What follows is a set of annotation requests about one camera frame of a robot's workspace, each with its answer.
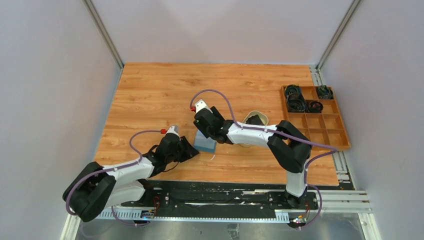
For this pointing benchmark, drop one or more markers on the beige oval tray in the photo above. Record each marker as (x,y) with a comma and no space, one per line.
(253,137)

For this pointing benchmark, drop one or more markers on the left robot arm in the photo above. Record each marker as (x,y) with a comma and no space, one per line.
(98,187)

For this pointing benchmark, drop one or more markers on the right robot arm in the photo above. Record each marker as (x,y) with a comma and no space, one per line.
(287,144)

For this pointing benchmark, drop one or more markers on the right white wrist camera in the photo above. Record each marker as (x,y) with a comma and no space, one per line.
(200,105)

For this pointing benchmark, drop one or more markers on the blue card holder wallet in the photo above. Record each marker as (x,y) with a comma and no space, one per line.
(204,144)

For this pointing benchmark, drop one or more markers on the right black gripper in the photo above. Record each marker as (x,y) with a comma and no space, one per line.
(217,113)

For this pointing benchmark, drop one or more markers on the aluminium frame rail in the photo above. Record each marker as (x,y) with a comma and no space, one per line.
(343,214)

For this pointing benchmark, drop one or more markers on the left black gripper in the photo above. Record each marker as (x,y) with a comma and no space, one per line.
(189,152)

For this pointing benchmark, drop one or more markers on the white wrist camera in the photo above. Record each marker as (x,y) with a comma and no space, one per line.
(174,129)
(200,105)

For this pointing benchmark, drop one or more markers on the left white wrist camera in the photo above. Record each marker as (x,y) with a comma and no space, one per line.
(174,129)

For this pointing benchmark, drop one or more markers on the wooden compartment organizer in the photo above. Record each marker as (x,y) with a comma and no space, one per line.
(314,111)

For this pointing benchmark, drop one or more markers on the black card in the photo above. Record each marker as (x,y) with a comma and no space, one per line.
(255,120)

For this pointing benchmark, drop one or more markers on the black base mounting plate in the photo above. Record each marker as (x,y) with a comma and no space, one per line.
(191,199)

